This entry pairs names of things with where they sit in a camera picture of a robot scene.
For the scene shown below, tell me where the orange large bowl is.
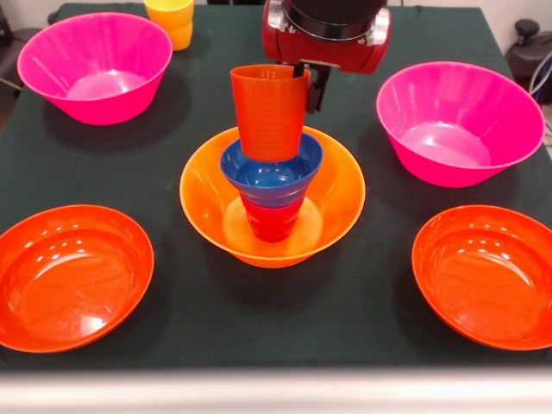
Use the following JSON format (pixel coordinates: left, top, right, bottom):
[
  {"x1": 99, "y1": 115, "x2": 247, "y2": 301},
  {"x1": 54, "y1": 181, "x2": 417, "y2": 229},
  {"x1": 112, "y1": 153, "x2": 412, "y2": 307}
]
[{"x1": 179, "y1": 125, "x2": 367, "y2": 269}]

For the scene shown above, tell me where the black pedestal foot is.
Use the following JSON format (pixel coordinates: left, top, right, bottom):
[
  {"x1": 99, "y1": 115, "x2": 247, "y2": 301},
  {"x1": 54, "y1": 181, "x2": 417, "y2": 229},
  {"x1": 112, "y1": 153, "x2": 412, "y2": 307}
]
[
  {"x1": 505, "y1": 19, "x2": 552, "y2": 92},
  {"x1": 0, "y1": 8, "x2": 44, "y2": 91}
]

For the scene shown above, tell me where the yellow plastic cup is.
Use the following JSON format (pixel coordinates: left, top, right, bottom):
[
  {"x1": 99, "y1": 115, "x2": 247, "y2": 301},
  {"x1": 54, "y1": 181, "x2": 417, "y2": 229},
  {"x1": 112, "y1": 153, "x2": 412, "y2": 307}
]
[{"x1": 143, "y1": 0, "x2": 195, "y2": 52}]

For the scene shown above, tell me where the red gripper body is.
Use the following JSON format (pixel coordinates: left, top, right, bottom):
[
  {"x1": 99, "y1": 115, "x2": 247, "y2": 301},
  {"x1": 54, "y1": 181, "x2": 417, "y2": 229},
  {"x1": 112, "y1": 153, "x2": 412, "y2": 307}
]
[{"x1": 261, "y1": 0, "x2": 392, "y2": 76}]

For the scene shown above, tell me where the pink large bowl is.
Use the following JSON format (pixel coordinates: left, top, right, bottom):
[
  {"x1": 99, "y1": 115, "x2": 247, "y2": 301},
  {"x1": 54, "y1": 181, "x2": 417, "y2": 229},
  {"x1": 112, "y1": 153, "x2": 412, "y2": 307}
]
[
  {"x1": 375, "y1": 60, "x2": 547, "y2": 188},
  {"x1": 16, "y1": 11, "x2": 173, "y2": 126}
]

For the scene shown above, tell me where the dark green tablecloth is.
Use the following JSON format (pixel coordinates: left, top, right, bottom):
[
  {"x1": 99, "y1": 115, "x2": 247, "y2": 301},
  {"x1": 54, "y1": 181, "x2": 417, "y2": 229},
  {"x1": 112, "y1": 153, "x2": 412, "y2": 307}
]
[{"x1": 0, "y1": 2, "x2": 552, "y2": 372}]

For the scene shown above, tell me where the red shallow bowl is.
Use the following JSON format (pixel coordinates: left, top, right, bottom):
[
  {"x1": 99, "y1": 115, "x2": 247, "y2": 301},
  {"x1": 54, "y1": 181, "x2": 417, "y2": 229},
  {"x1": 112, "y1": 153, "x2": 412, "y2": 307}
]
[
  {"x1": 0, "y1": 204, "x2": 155, "y2": 354},
  {"x1": 411, "y1": 204, "x2": 552, "y2": 352}
]

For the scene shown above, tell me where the crimson plastic cup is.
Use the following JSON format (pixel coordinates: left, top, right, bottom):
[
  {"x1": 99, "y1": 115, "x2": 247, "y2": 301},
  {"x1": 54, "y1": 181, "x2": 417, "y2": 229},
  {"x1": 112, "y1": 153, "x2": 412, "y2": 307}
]
[{"x1": 240, "y1": 193, "x2": 305, "y2": 243}]

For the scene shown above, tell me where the grey hose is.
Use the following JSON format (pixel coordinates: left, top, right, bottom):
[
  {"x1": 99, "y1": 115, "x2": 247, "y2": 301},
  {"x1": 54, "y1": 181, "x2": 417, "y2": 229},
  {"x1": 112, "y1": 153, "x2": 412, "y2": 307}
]
[{"x1": 529, "y1": 51, "x2": 552, "y2": 98}]

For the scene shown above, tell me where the blue small bowl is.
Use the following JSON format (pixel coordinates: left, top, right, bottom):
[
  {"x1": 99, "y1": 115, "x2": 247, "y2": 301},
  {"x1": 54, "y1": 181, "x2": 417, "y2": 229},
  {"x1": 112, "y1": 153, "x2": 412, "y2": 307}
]
[{"x1": 219, "y1": 132, "x2": 324, "y2": 208}]

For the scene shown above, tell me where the red-orange plastic cup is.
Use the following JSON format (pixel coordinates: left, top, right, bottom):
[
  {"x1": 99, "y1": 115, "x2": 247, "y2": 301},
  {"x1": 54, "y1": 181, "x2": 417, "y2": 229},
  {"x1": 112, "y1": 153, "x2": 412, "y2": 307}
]
[{"x1": 229, "y1": 64, "x2": 311, "y2": 163}]

